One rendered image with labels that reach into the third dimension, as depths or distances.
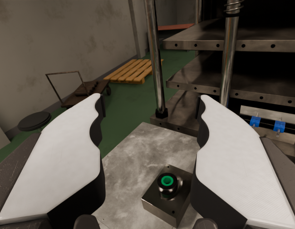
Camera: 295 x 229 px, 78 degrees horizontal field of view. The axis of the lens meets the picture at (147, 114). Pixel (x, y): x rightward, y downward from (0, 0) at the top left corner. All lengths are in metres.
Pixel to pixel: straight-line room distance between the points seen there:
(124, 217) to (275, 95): 0.87
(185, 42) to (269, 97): 0.50
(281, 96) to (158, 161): 0.67
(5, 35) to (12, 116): 1.15
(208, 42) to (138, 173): 0.74
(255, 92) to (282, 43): 0.25
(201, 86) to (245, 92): 0.23
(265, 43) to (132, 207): 0.90
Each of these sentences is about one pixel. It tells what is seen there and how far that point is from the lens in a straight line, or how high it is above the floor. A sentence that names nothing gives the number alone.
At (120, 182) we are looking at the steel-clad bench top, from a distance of 0.93.
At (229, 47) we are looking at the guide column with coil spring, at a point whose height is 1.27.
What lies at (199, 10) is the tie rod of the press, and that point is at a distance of 1.70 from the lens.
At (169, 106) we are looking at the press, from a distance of 1.43.
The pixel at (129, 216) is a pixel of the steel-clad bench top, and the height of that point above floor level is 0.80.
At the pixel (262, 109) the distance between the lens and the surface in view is 1.10.
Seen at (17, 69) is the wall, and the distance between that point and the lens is 3.43.
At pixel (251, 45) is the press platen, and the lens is 1.00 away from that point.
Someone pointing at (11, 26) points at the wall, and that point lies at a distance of 3.46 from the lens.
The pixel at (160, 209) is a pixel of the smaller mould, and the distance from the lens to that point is 0.74.
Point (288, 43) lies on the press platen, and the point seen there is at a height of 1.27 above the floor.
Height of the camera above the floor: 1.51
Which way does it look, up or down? 32 degrees down
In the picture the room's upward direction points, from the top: 9 degrees counter-clockwise
